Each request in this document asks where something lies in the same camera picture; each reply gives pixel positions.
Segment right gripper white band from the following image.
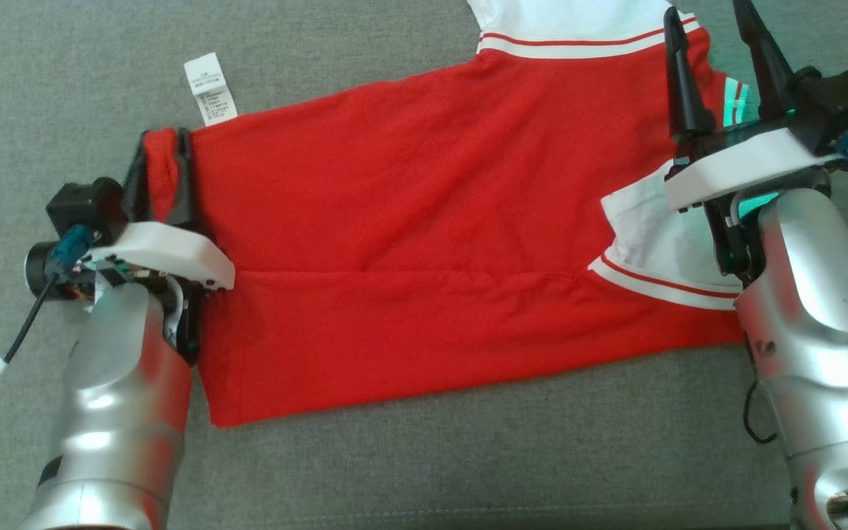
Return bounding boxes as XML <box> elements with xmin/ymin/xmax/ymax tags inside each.
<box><xmin>662</xmin><ymin>0</ymin><xmax>846</xmax><ymax>286</ymax></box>

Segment red and white jersey shirt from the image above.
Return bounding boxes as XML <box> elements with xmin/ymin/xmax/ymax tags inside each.
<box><xmin>140</xmin><ymin>0</ymin><xmax>755</xmax><ymax>428</ymax></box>

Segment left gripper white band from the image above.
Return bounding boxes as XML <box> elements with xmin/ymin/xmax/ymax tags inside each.
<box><xmin>88</xmin><ymin>127</ymin><xmax>237</xmax><ymax>367</ymax></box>

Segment left cable with blue connector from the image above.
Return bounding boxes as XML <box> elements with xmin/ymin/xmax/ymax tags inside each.
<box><xmin>0</xmin><ymin>224</ymin><xmax>95</xmax><ymax>433</ymax></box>

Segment thin black arm cable loop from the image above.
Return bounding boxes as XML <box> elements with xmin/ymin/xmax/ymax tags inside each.
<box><xmin>742</xmin><ymin>374</ymin><xmax>780</xmax><ymax>445</ymax></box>

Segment grey fabric sofa seat cushion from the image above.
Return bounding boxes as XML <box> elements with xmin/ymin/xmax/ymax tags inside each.
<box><xmin>0</xmin><ymin>0</ymin><xmax>848</xmax><ymax>530</ymax></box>

